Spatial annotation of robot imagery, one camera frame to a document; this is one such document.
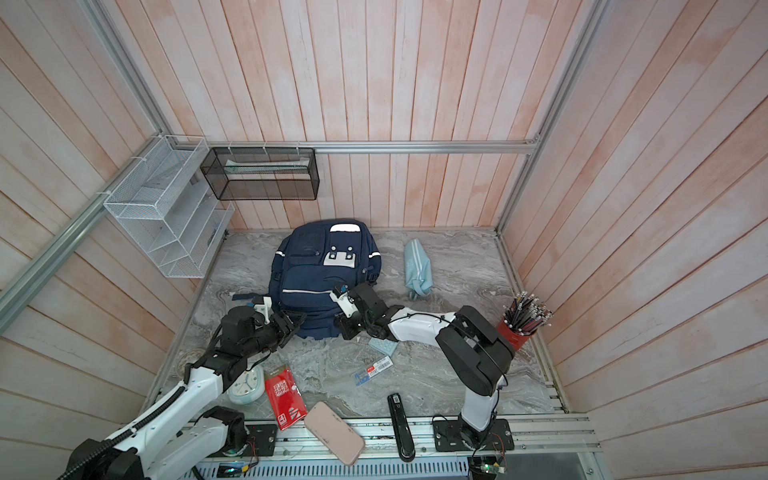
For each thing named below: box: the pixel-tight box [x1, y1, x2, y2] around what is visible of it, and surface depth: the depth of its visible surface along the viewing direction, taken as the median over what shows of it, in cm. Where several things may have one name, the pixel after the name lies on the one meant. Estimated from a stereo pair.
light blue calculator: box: [368, 338, 399, 356], surface depth 90 cm
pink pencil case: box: [304, 401, 365, 466], surface depth 75 cm
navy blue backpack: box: [232, 219, 382, 339], surface depth 103 cm
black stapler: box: [387, 392, 416, 463], surface depth 74 cm
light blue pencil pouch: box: [404, 238, 433, 296], surface depth 106 cm
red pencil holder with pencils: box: [498, 291, 553, 351], surface depth 81 cm
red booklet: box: [265, 365, 308, 431], surface depth 83 cm
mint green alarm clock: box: [227, 366, 265, 405], surface depth 80 cm
